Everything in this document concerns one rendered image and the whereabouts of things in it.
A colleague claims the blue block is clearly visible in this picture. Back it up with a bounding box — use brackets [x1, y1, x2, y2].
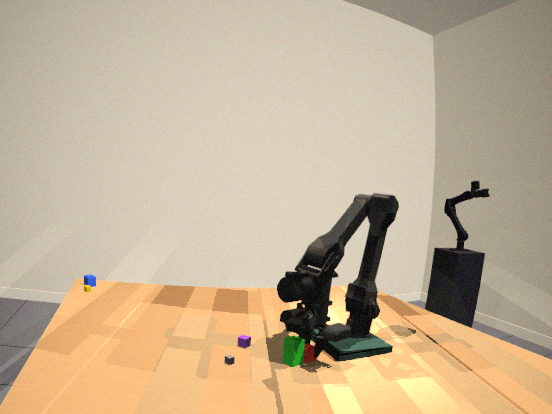
[84, 275, 96, 287]

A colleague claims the red block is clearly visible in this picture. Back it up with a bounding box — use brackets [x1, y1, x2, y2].
[303, 343, 317, 363]

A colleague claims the small purple cube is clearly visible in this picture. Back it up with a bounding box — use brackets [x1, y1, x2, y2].
[237, 334, 251, 347]

